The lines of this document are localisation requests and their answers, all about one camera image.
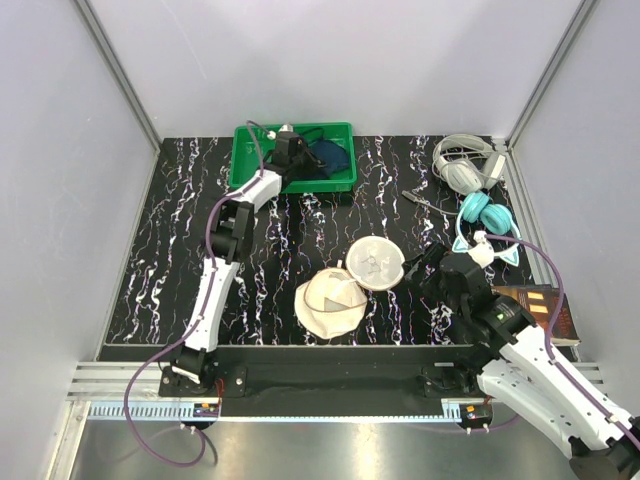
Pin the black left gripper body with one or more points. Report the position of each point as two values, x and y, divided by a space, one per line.
294 161

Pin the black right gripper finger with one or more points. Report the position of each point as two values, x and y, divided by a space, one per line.
424 279
429 258

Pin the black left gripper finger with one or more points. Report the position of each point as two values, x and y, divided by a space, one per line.
312 169
305 150

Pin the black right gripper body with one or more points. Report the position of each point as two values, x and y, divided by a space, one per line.
441 278

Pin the dark blue bra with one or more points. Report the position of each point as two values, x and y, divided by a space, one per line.
334 156

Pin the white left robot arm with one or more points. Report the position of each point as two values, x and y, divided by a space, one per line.
228 242

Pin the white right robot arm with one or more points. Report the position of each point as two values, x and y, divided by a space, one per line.
513 361

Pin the green plastic tray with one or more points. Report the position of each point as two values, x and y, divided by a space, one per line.
245 162

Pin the teal cat ear headphones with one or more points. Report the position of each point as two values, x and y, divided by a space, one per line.
497 220

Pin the dark orange book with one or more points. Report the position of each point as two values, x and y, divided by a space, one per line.
541 301

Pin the white grey headphones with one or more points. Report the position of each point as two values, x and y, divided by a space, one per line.
467 163

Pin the left aluminium frame post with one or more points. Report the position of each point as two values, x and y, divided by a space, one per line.
107 51

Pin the aluminium frame post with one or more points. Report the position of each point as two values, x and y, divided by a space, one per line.
107 51
573 30

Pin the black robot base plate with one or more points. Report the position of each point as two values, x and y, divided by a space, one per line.
330 381

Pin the right aluminium frame post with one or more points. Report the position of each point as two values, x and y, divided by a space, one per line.
573 30

